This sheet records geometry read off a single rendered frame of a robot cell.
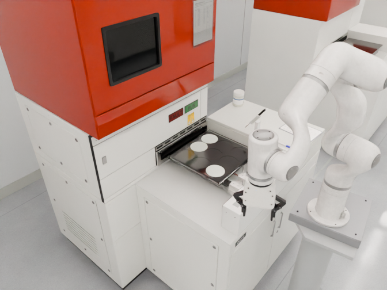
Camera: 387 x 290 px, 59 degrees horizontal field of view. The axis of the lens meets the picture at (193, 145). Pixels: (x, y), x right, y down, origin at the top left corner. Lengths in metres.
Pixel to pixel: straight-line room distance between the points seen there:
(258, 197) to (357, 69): 0.49
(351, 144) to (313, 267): 0.73
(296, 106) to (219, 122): 1.12
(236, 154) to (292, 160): 1.01
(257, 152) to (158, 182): 0.98
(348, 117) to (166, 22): 0.85
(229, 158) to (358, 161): 0.72
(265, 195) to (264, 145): 0.20
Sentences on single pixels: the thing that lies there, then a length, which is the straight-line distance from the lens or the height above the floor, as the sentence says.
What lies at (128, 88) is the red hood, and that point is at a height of 1.40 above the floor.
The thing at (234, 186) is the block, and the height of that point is 0.91.
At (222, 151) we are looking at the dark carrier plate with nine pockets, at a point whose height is 0.90.
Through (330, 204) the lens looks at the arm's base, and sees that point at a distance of 1.65.
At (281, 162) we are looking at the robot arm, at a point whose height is 1.48.
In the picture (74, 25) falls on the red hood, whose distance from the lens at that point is 1.33.
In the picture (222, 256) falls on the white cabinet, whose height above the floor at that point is 0.71.
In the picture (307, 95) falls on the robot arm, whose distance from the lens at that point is 1.04.
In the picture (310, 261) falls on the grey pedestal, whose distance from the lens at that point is 1.91.
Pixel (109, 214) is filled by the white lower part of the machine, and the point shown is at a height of 0.73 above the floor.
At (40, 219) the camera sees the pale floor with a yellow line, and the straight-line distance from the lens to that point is 3.04.
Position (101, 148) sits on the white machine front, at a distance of 1.61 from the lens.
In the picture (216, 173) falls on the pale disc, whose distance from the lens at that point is 1.80.
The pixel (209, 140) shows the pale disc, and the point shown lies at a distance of 2.05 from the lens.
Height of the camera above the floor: 2.05
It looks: 35 degrees down
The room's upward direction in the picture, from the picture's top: straight up
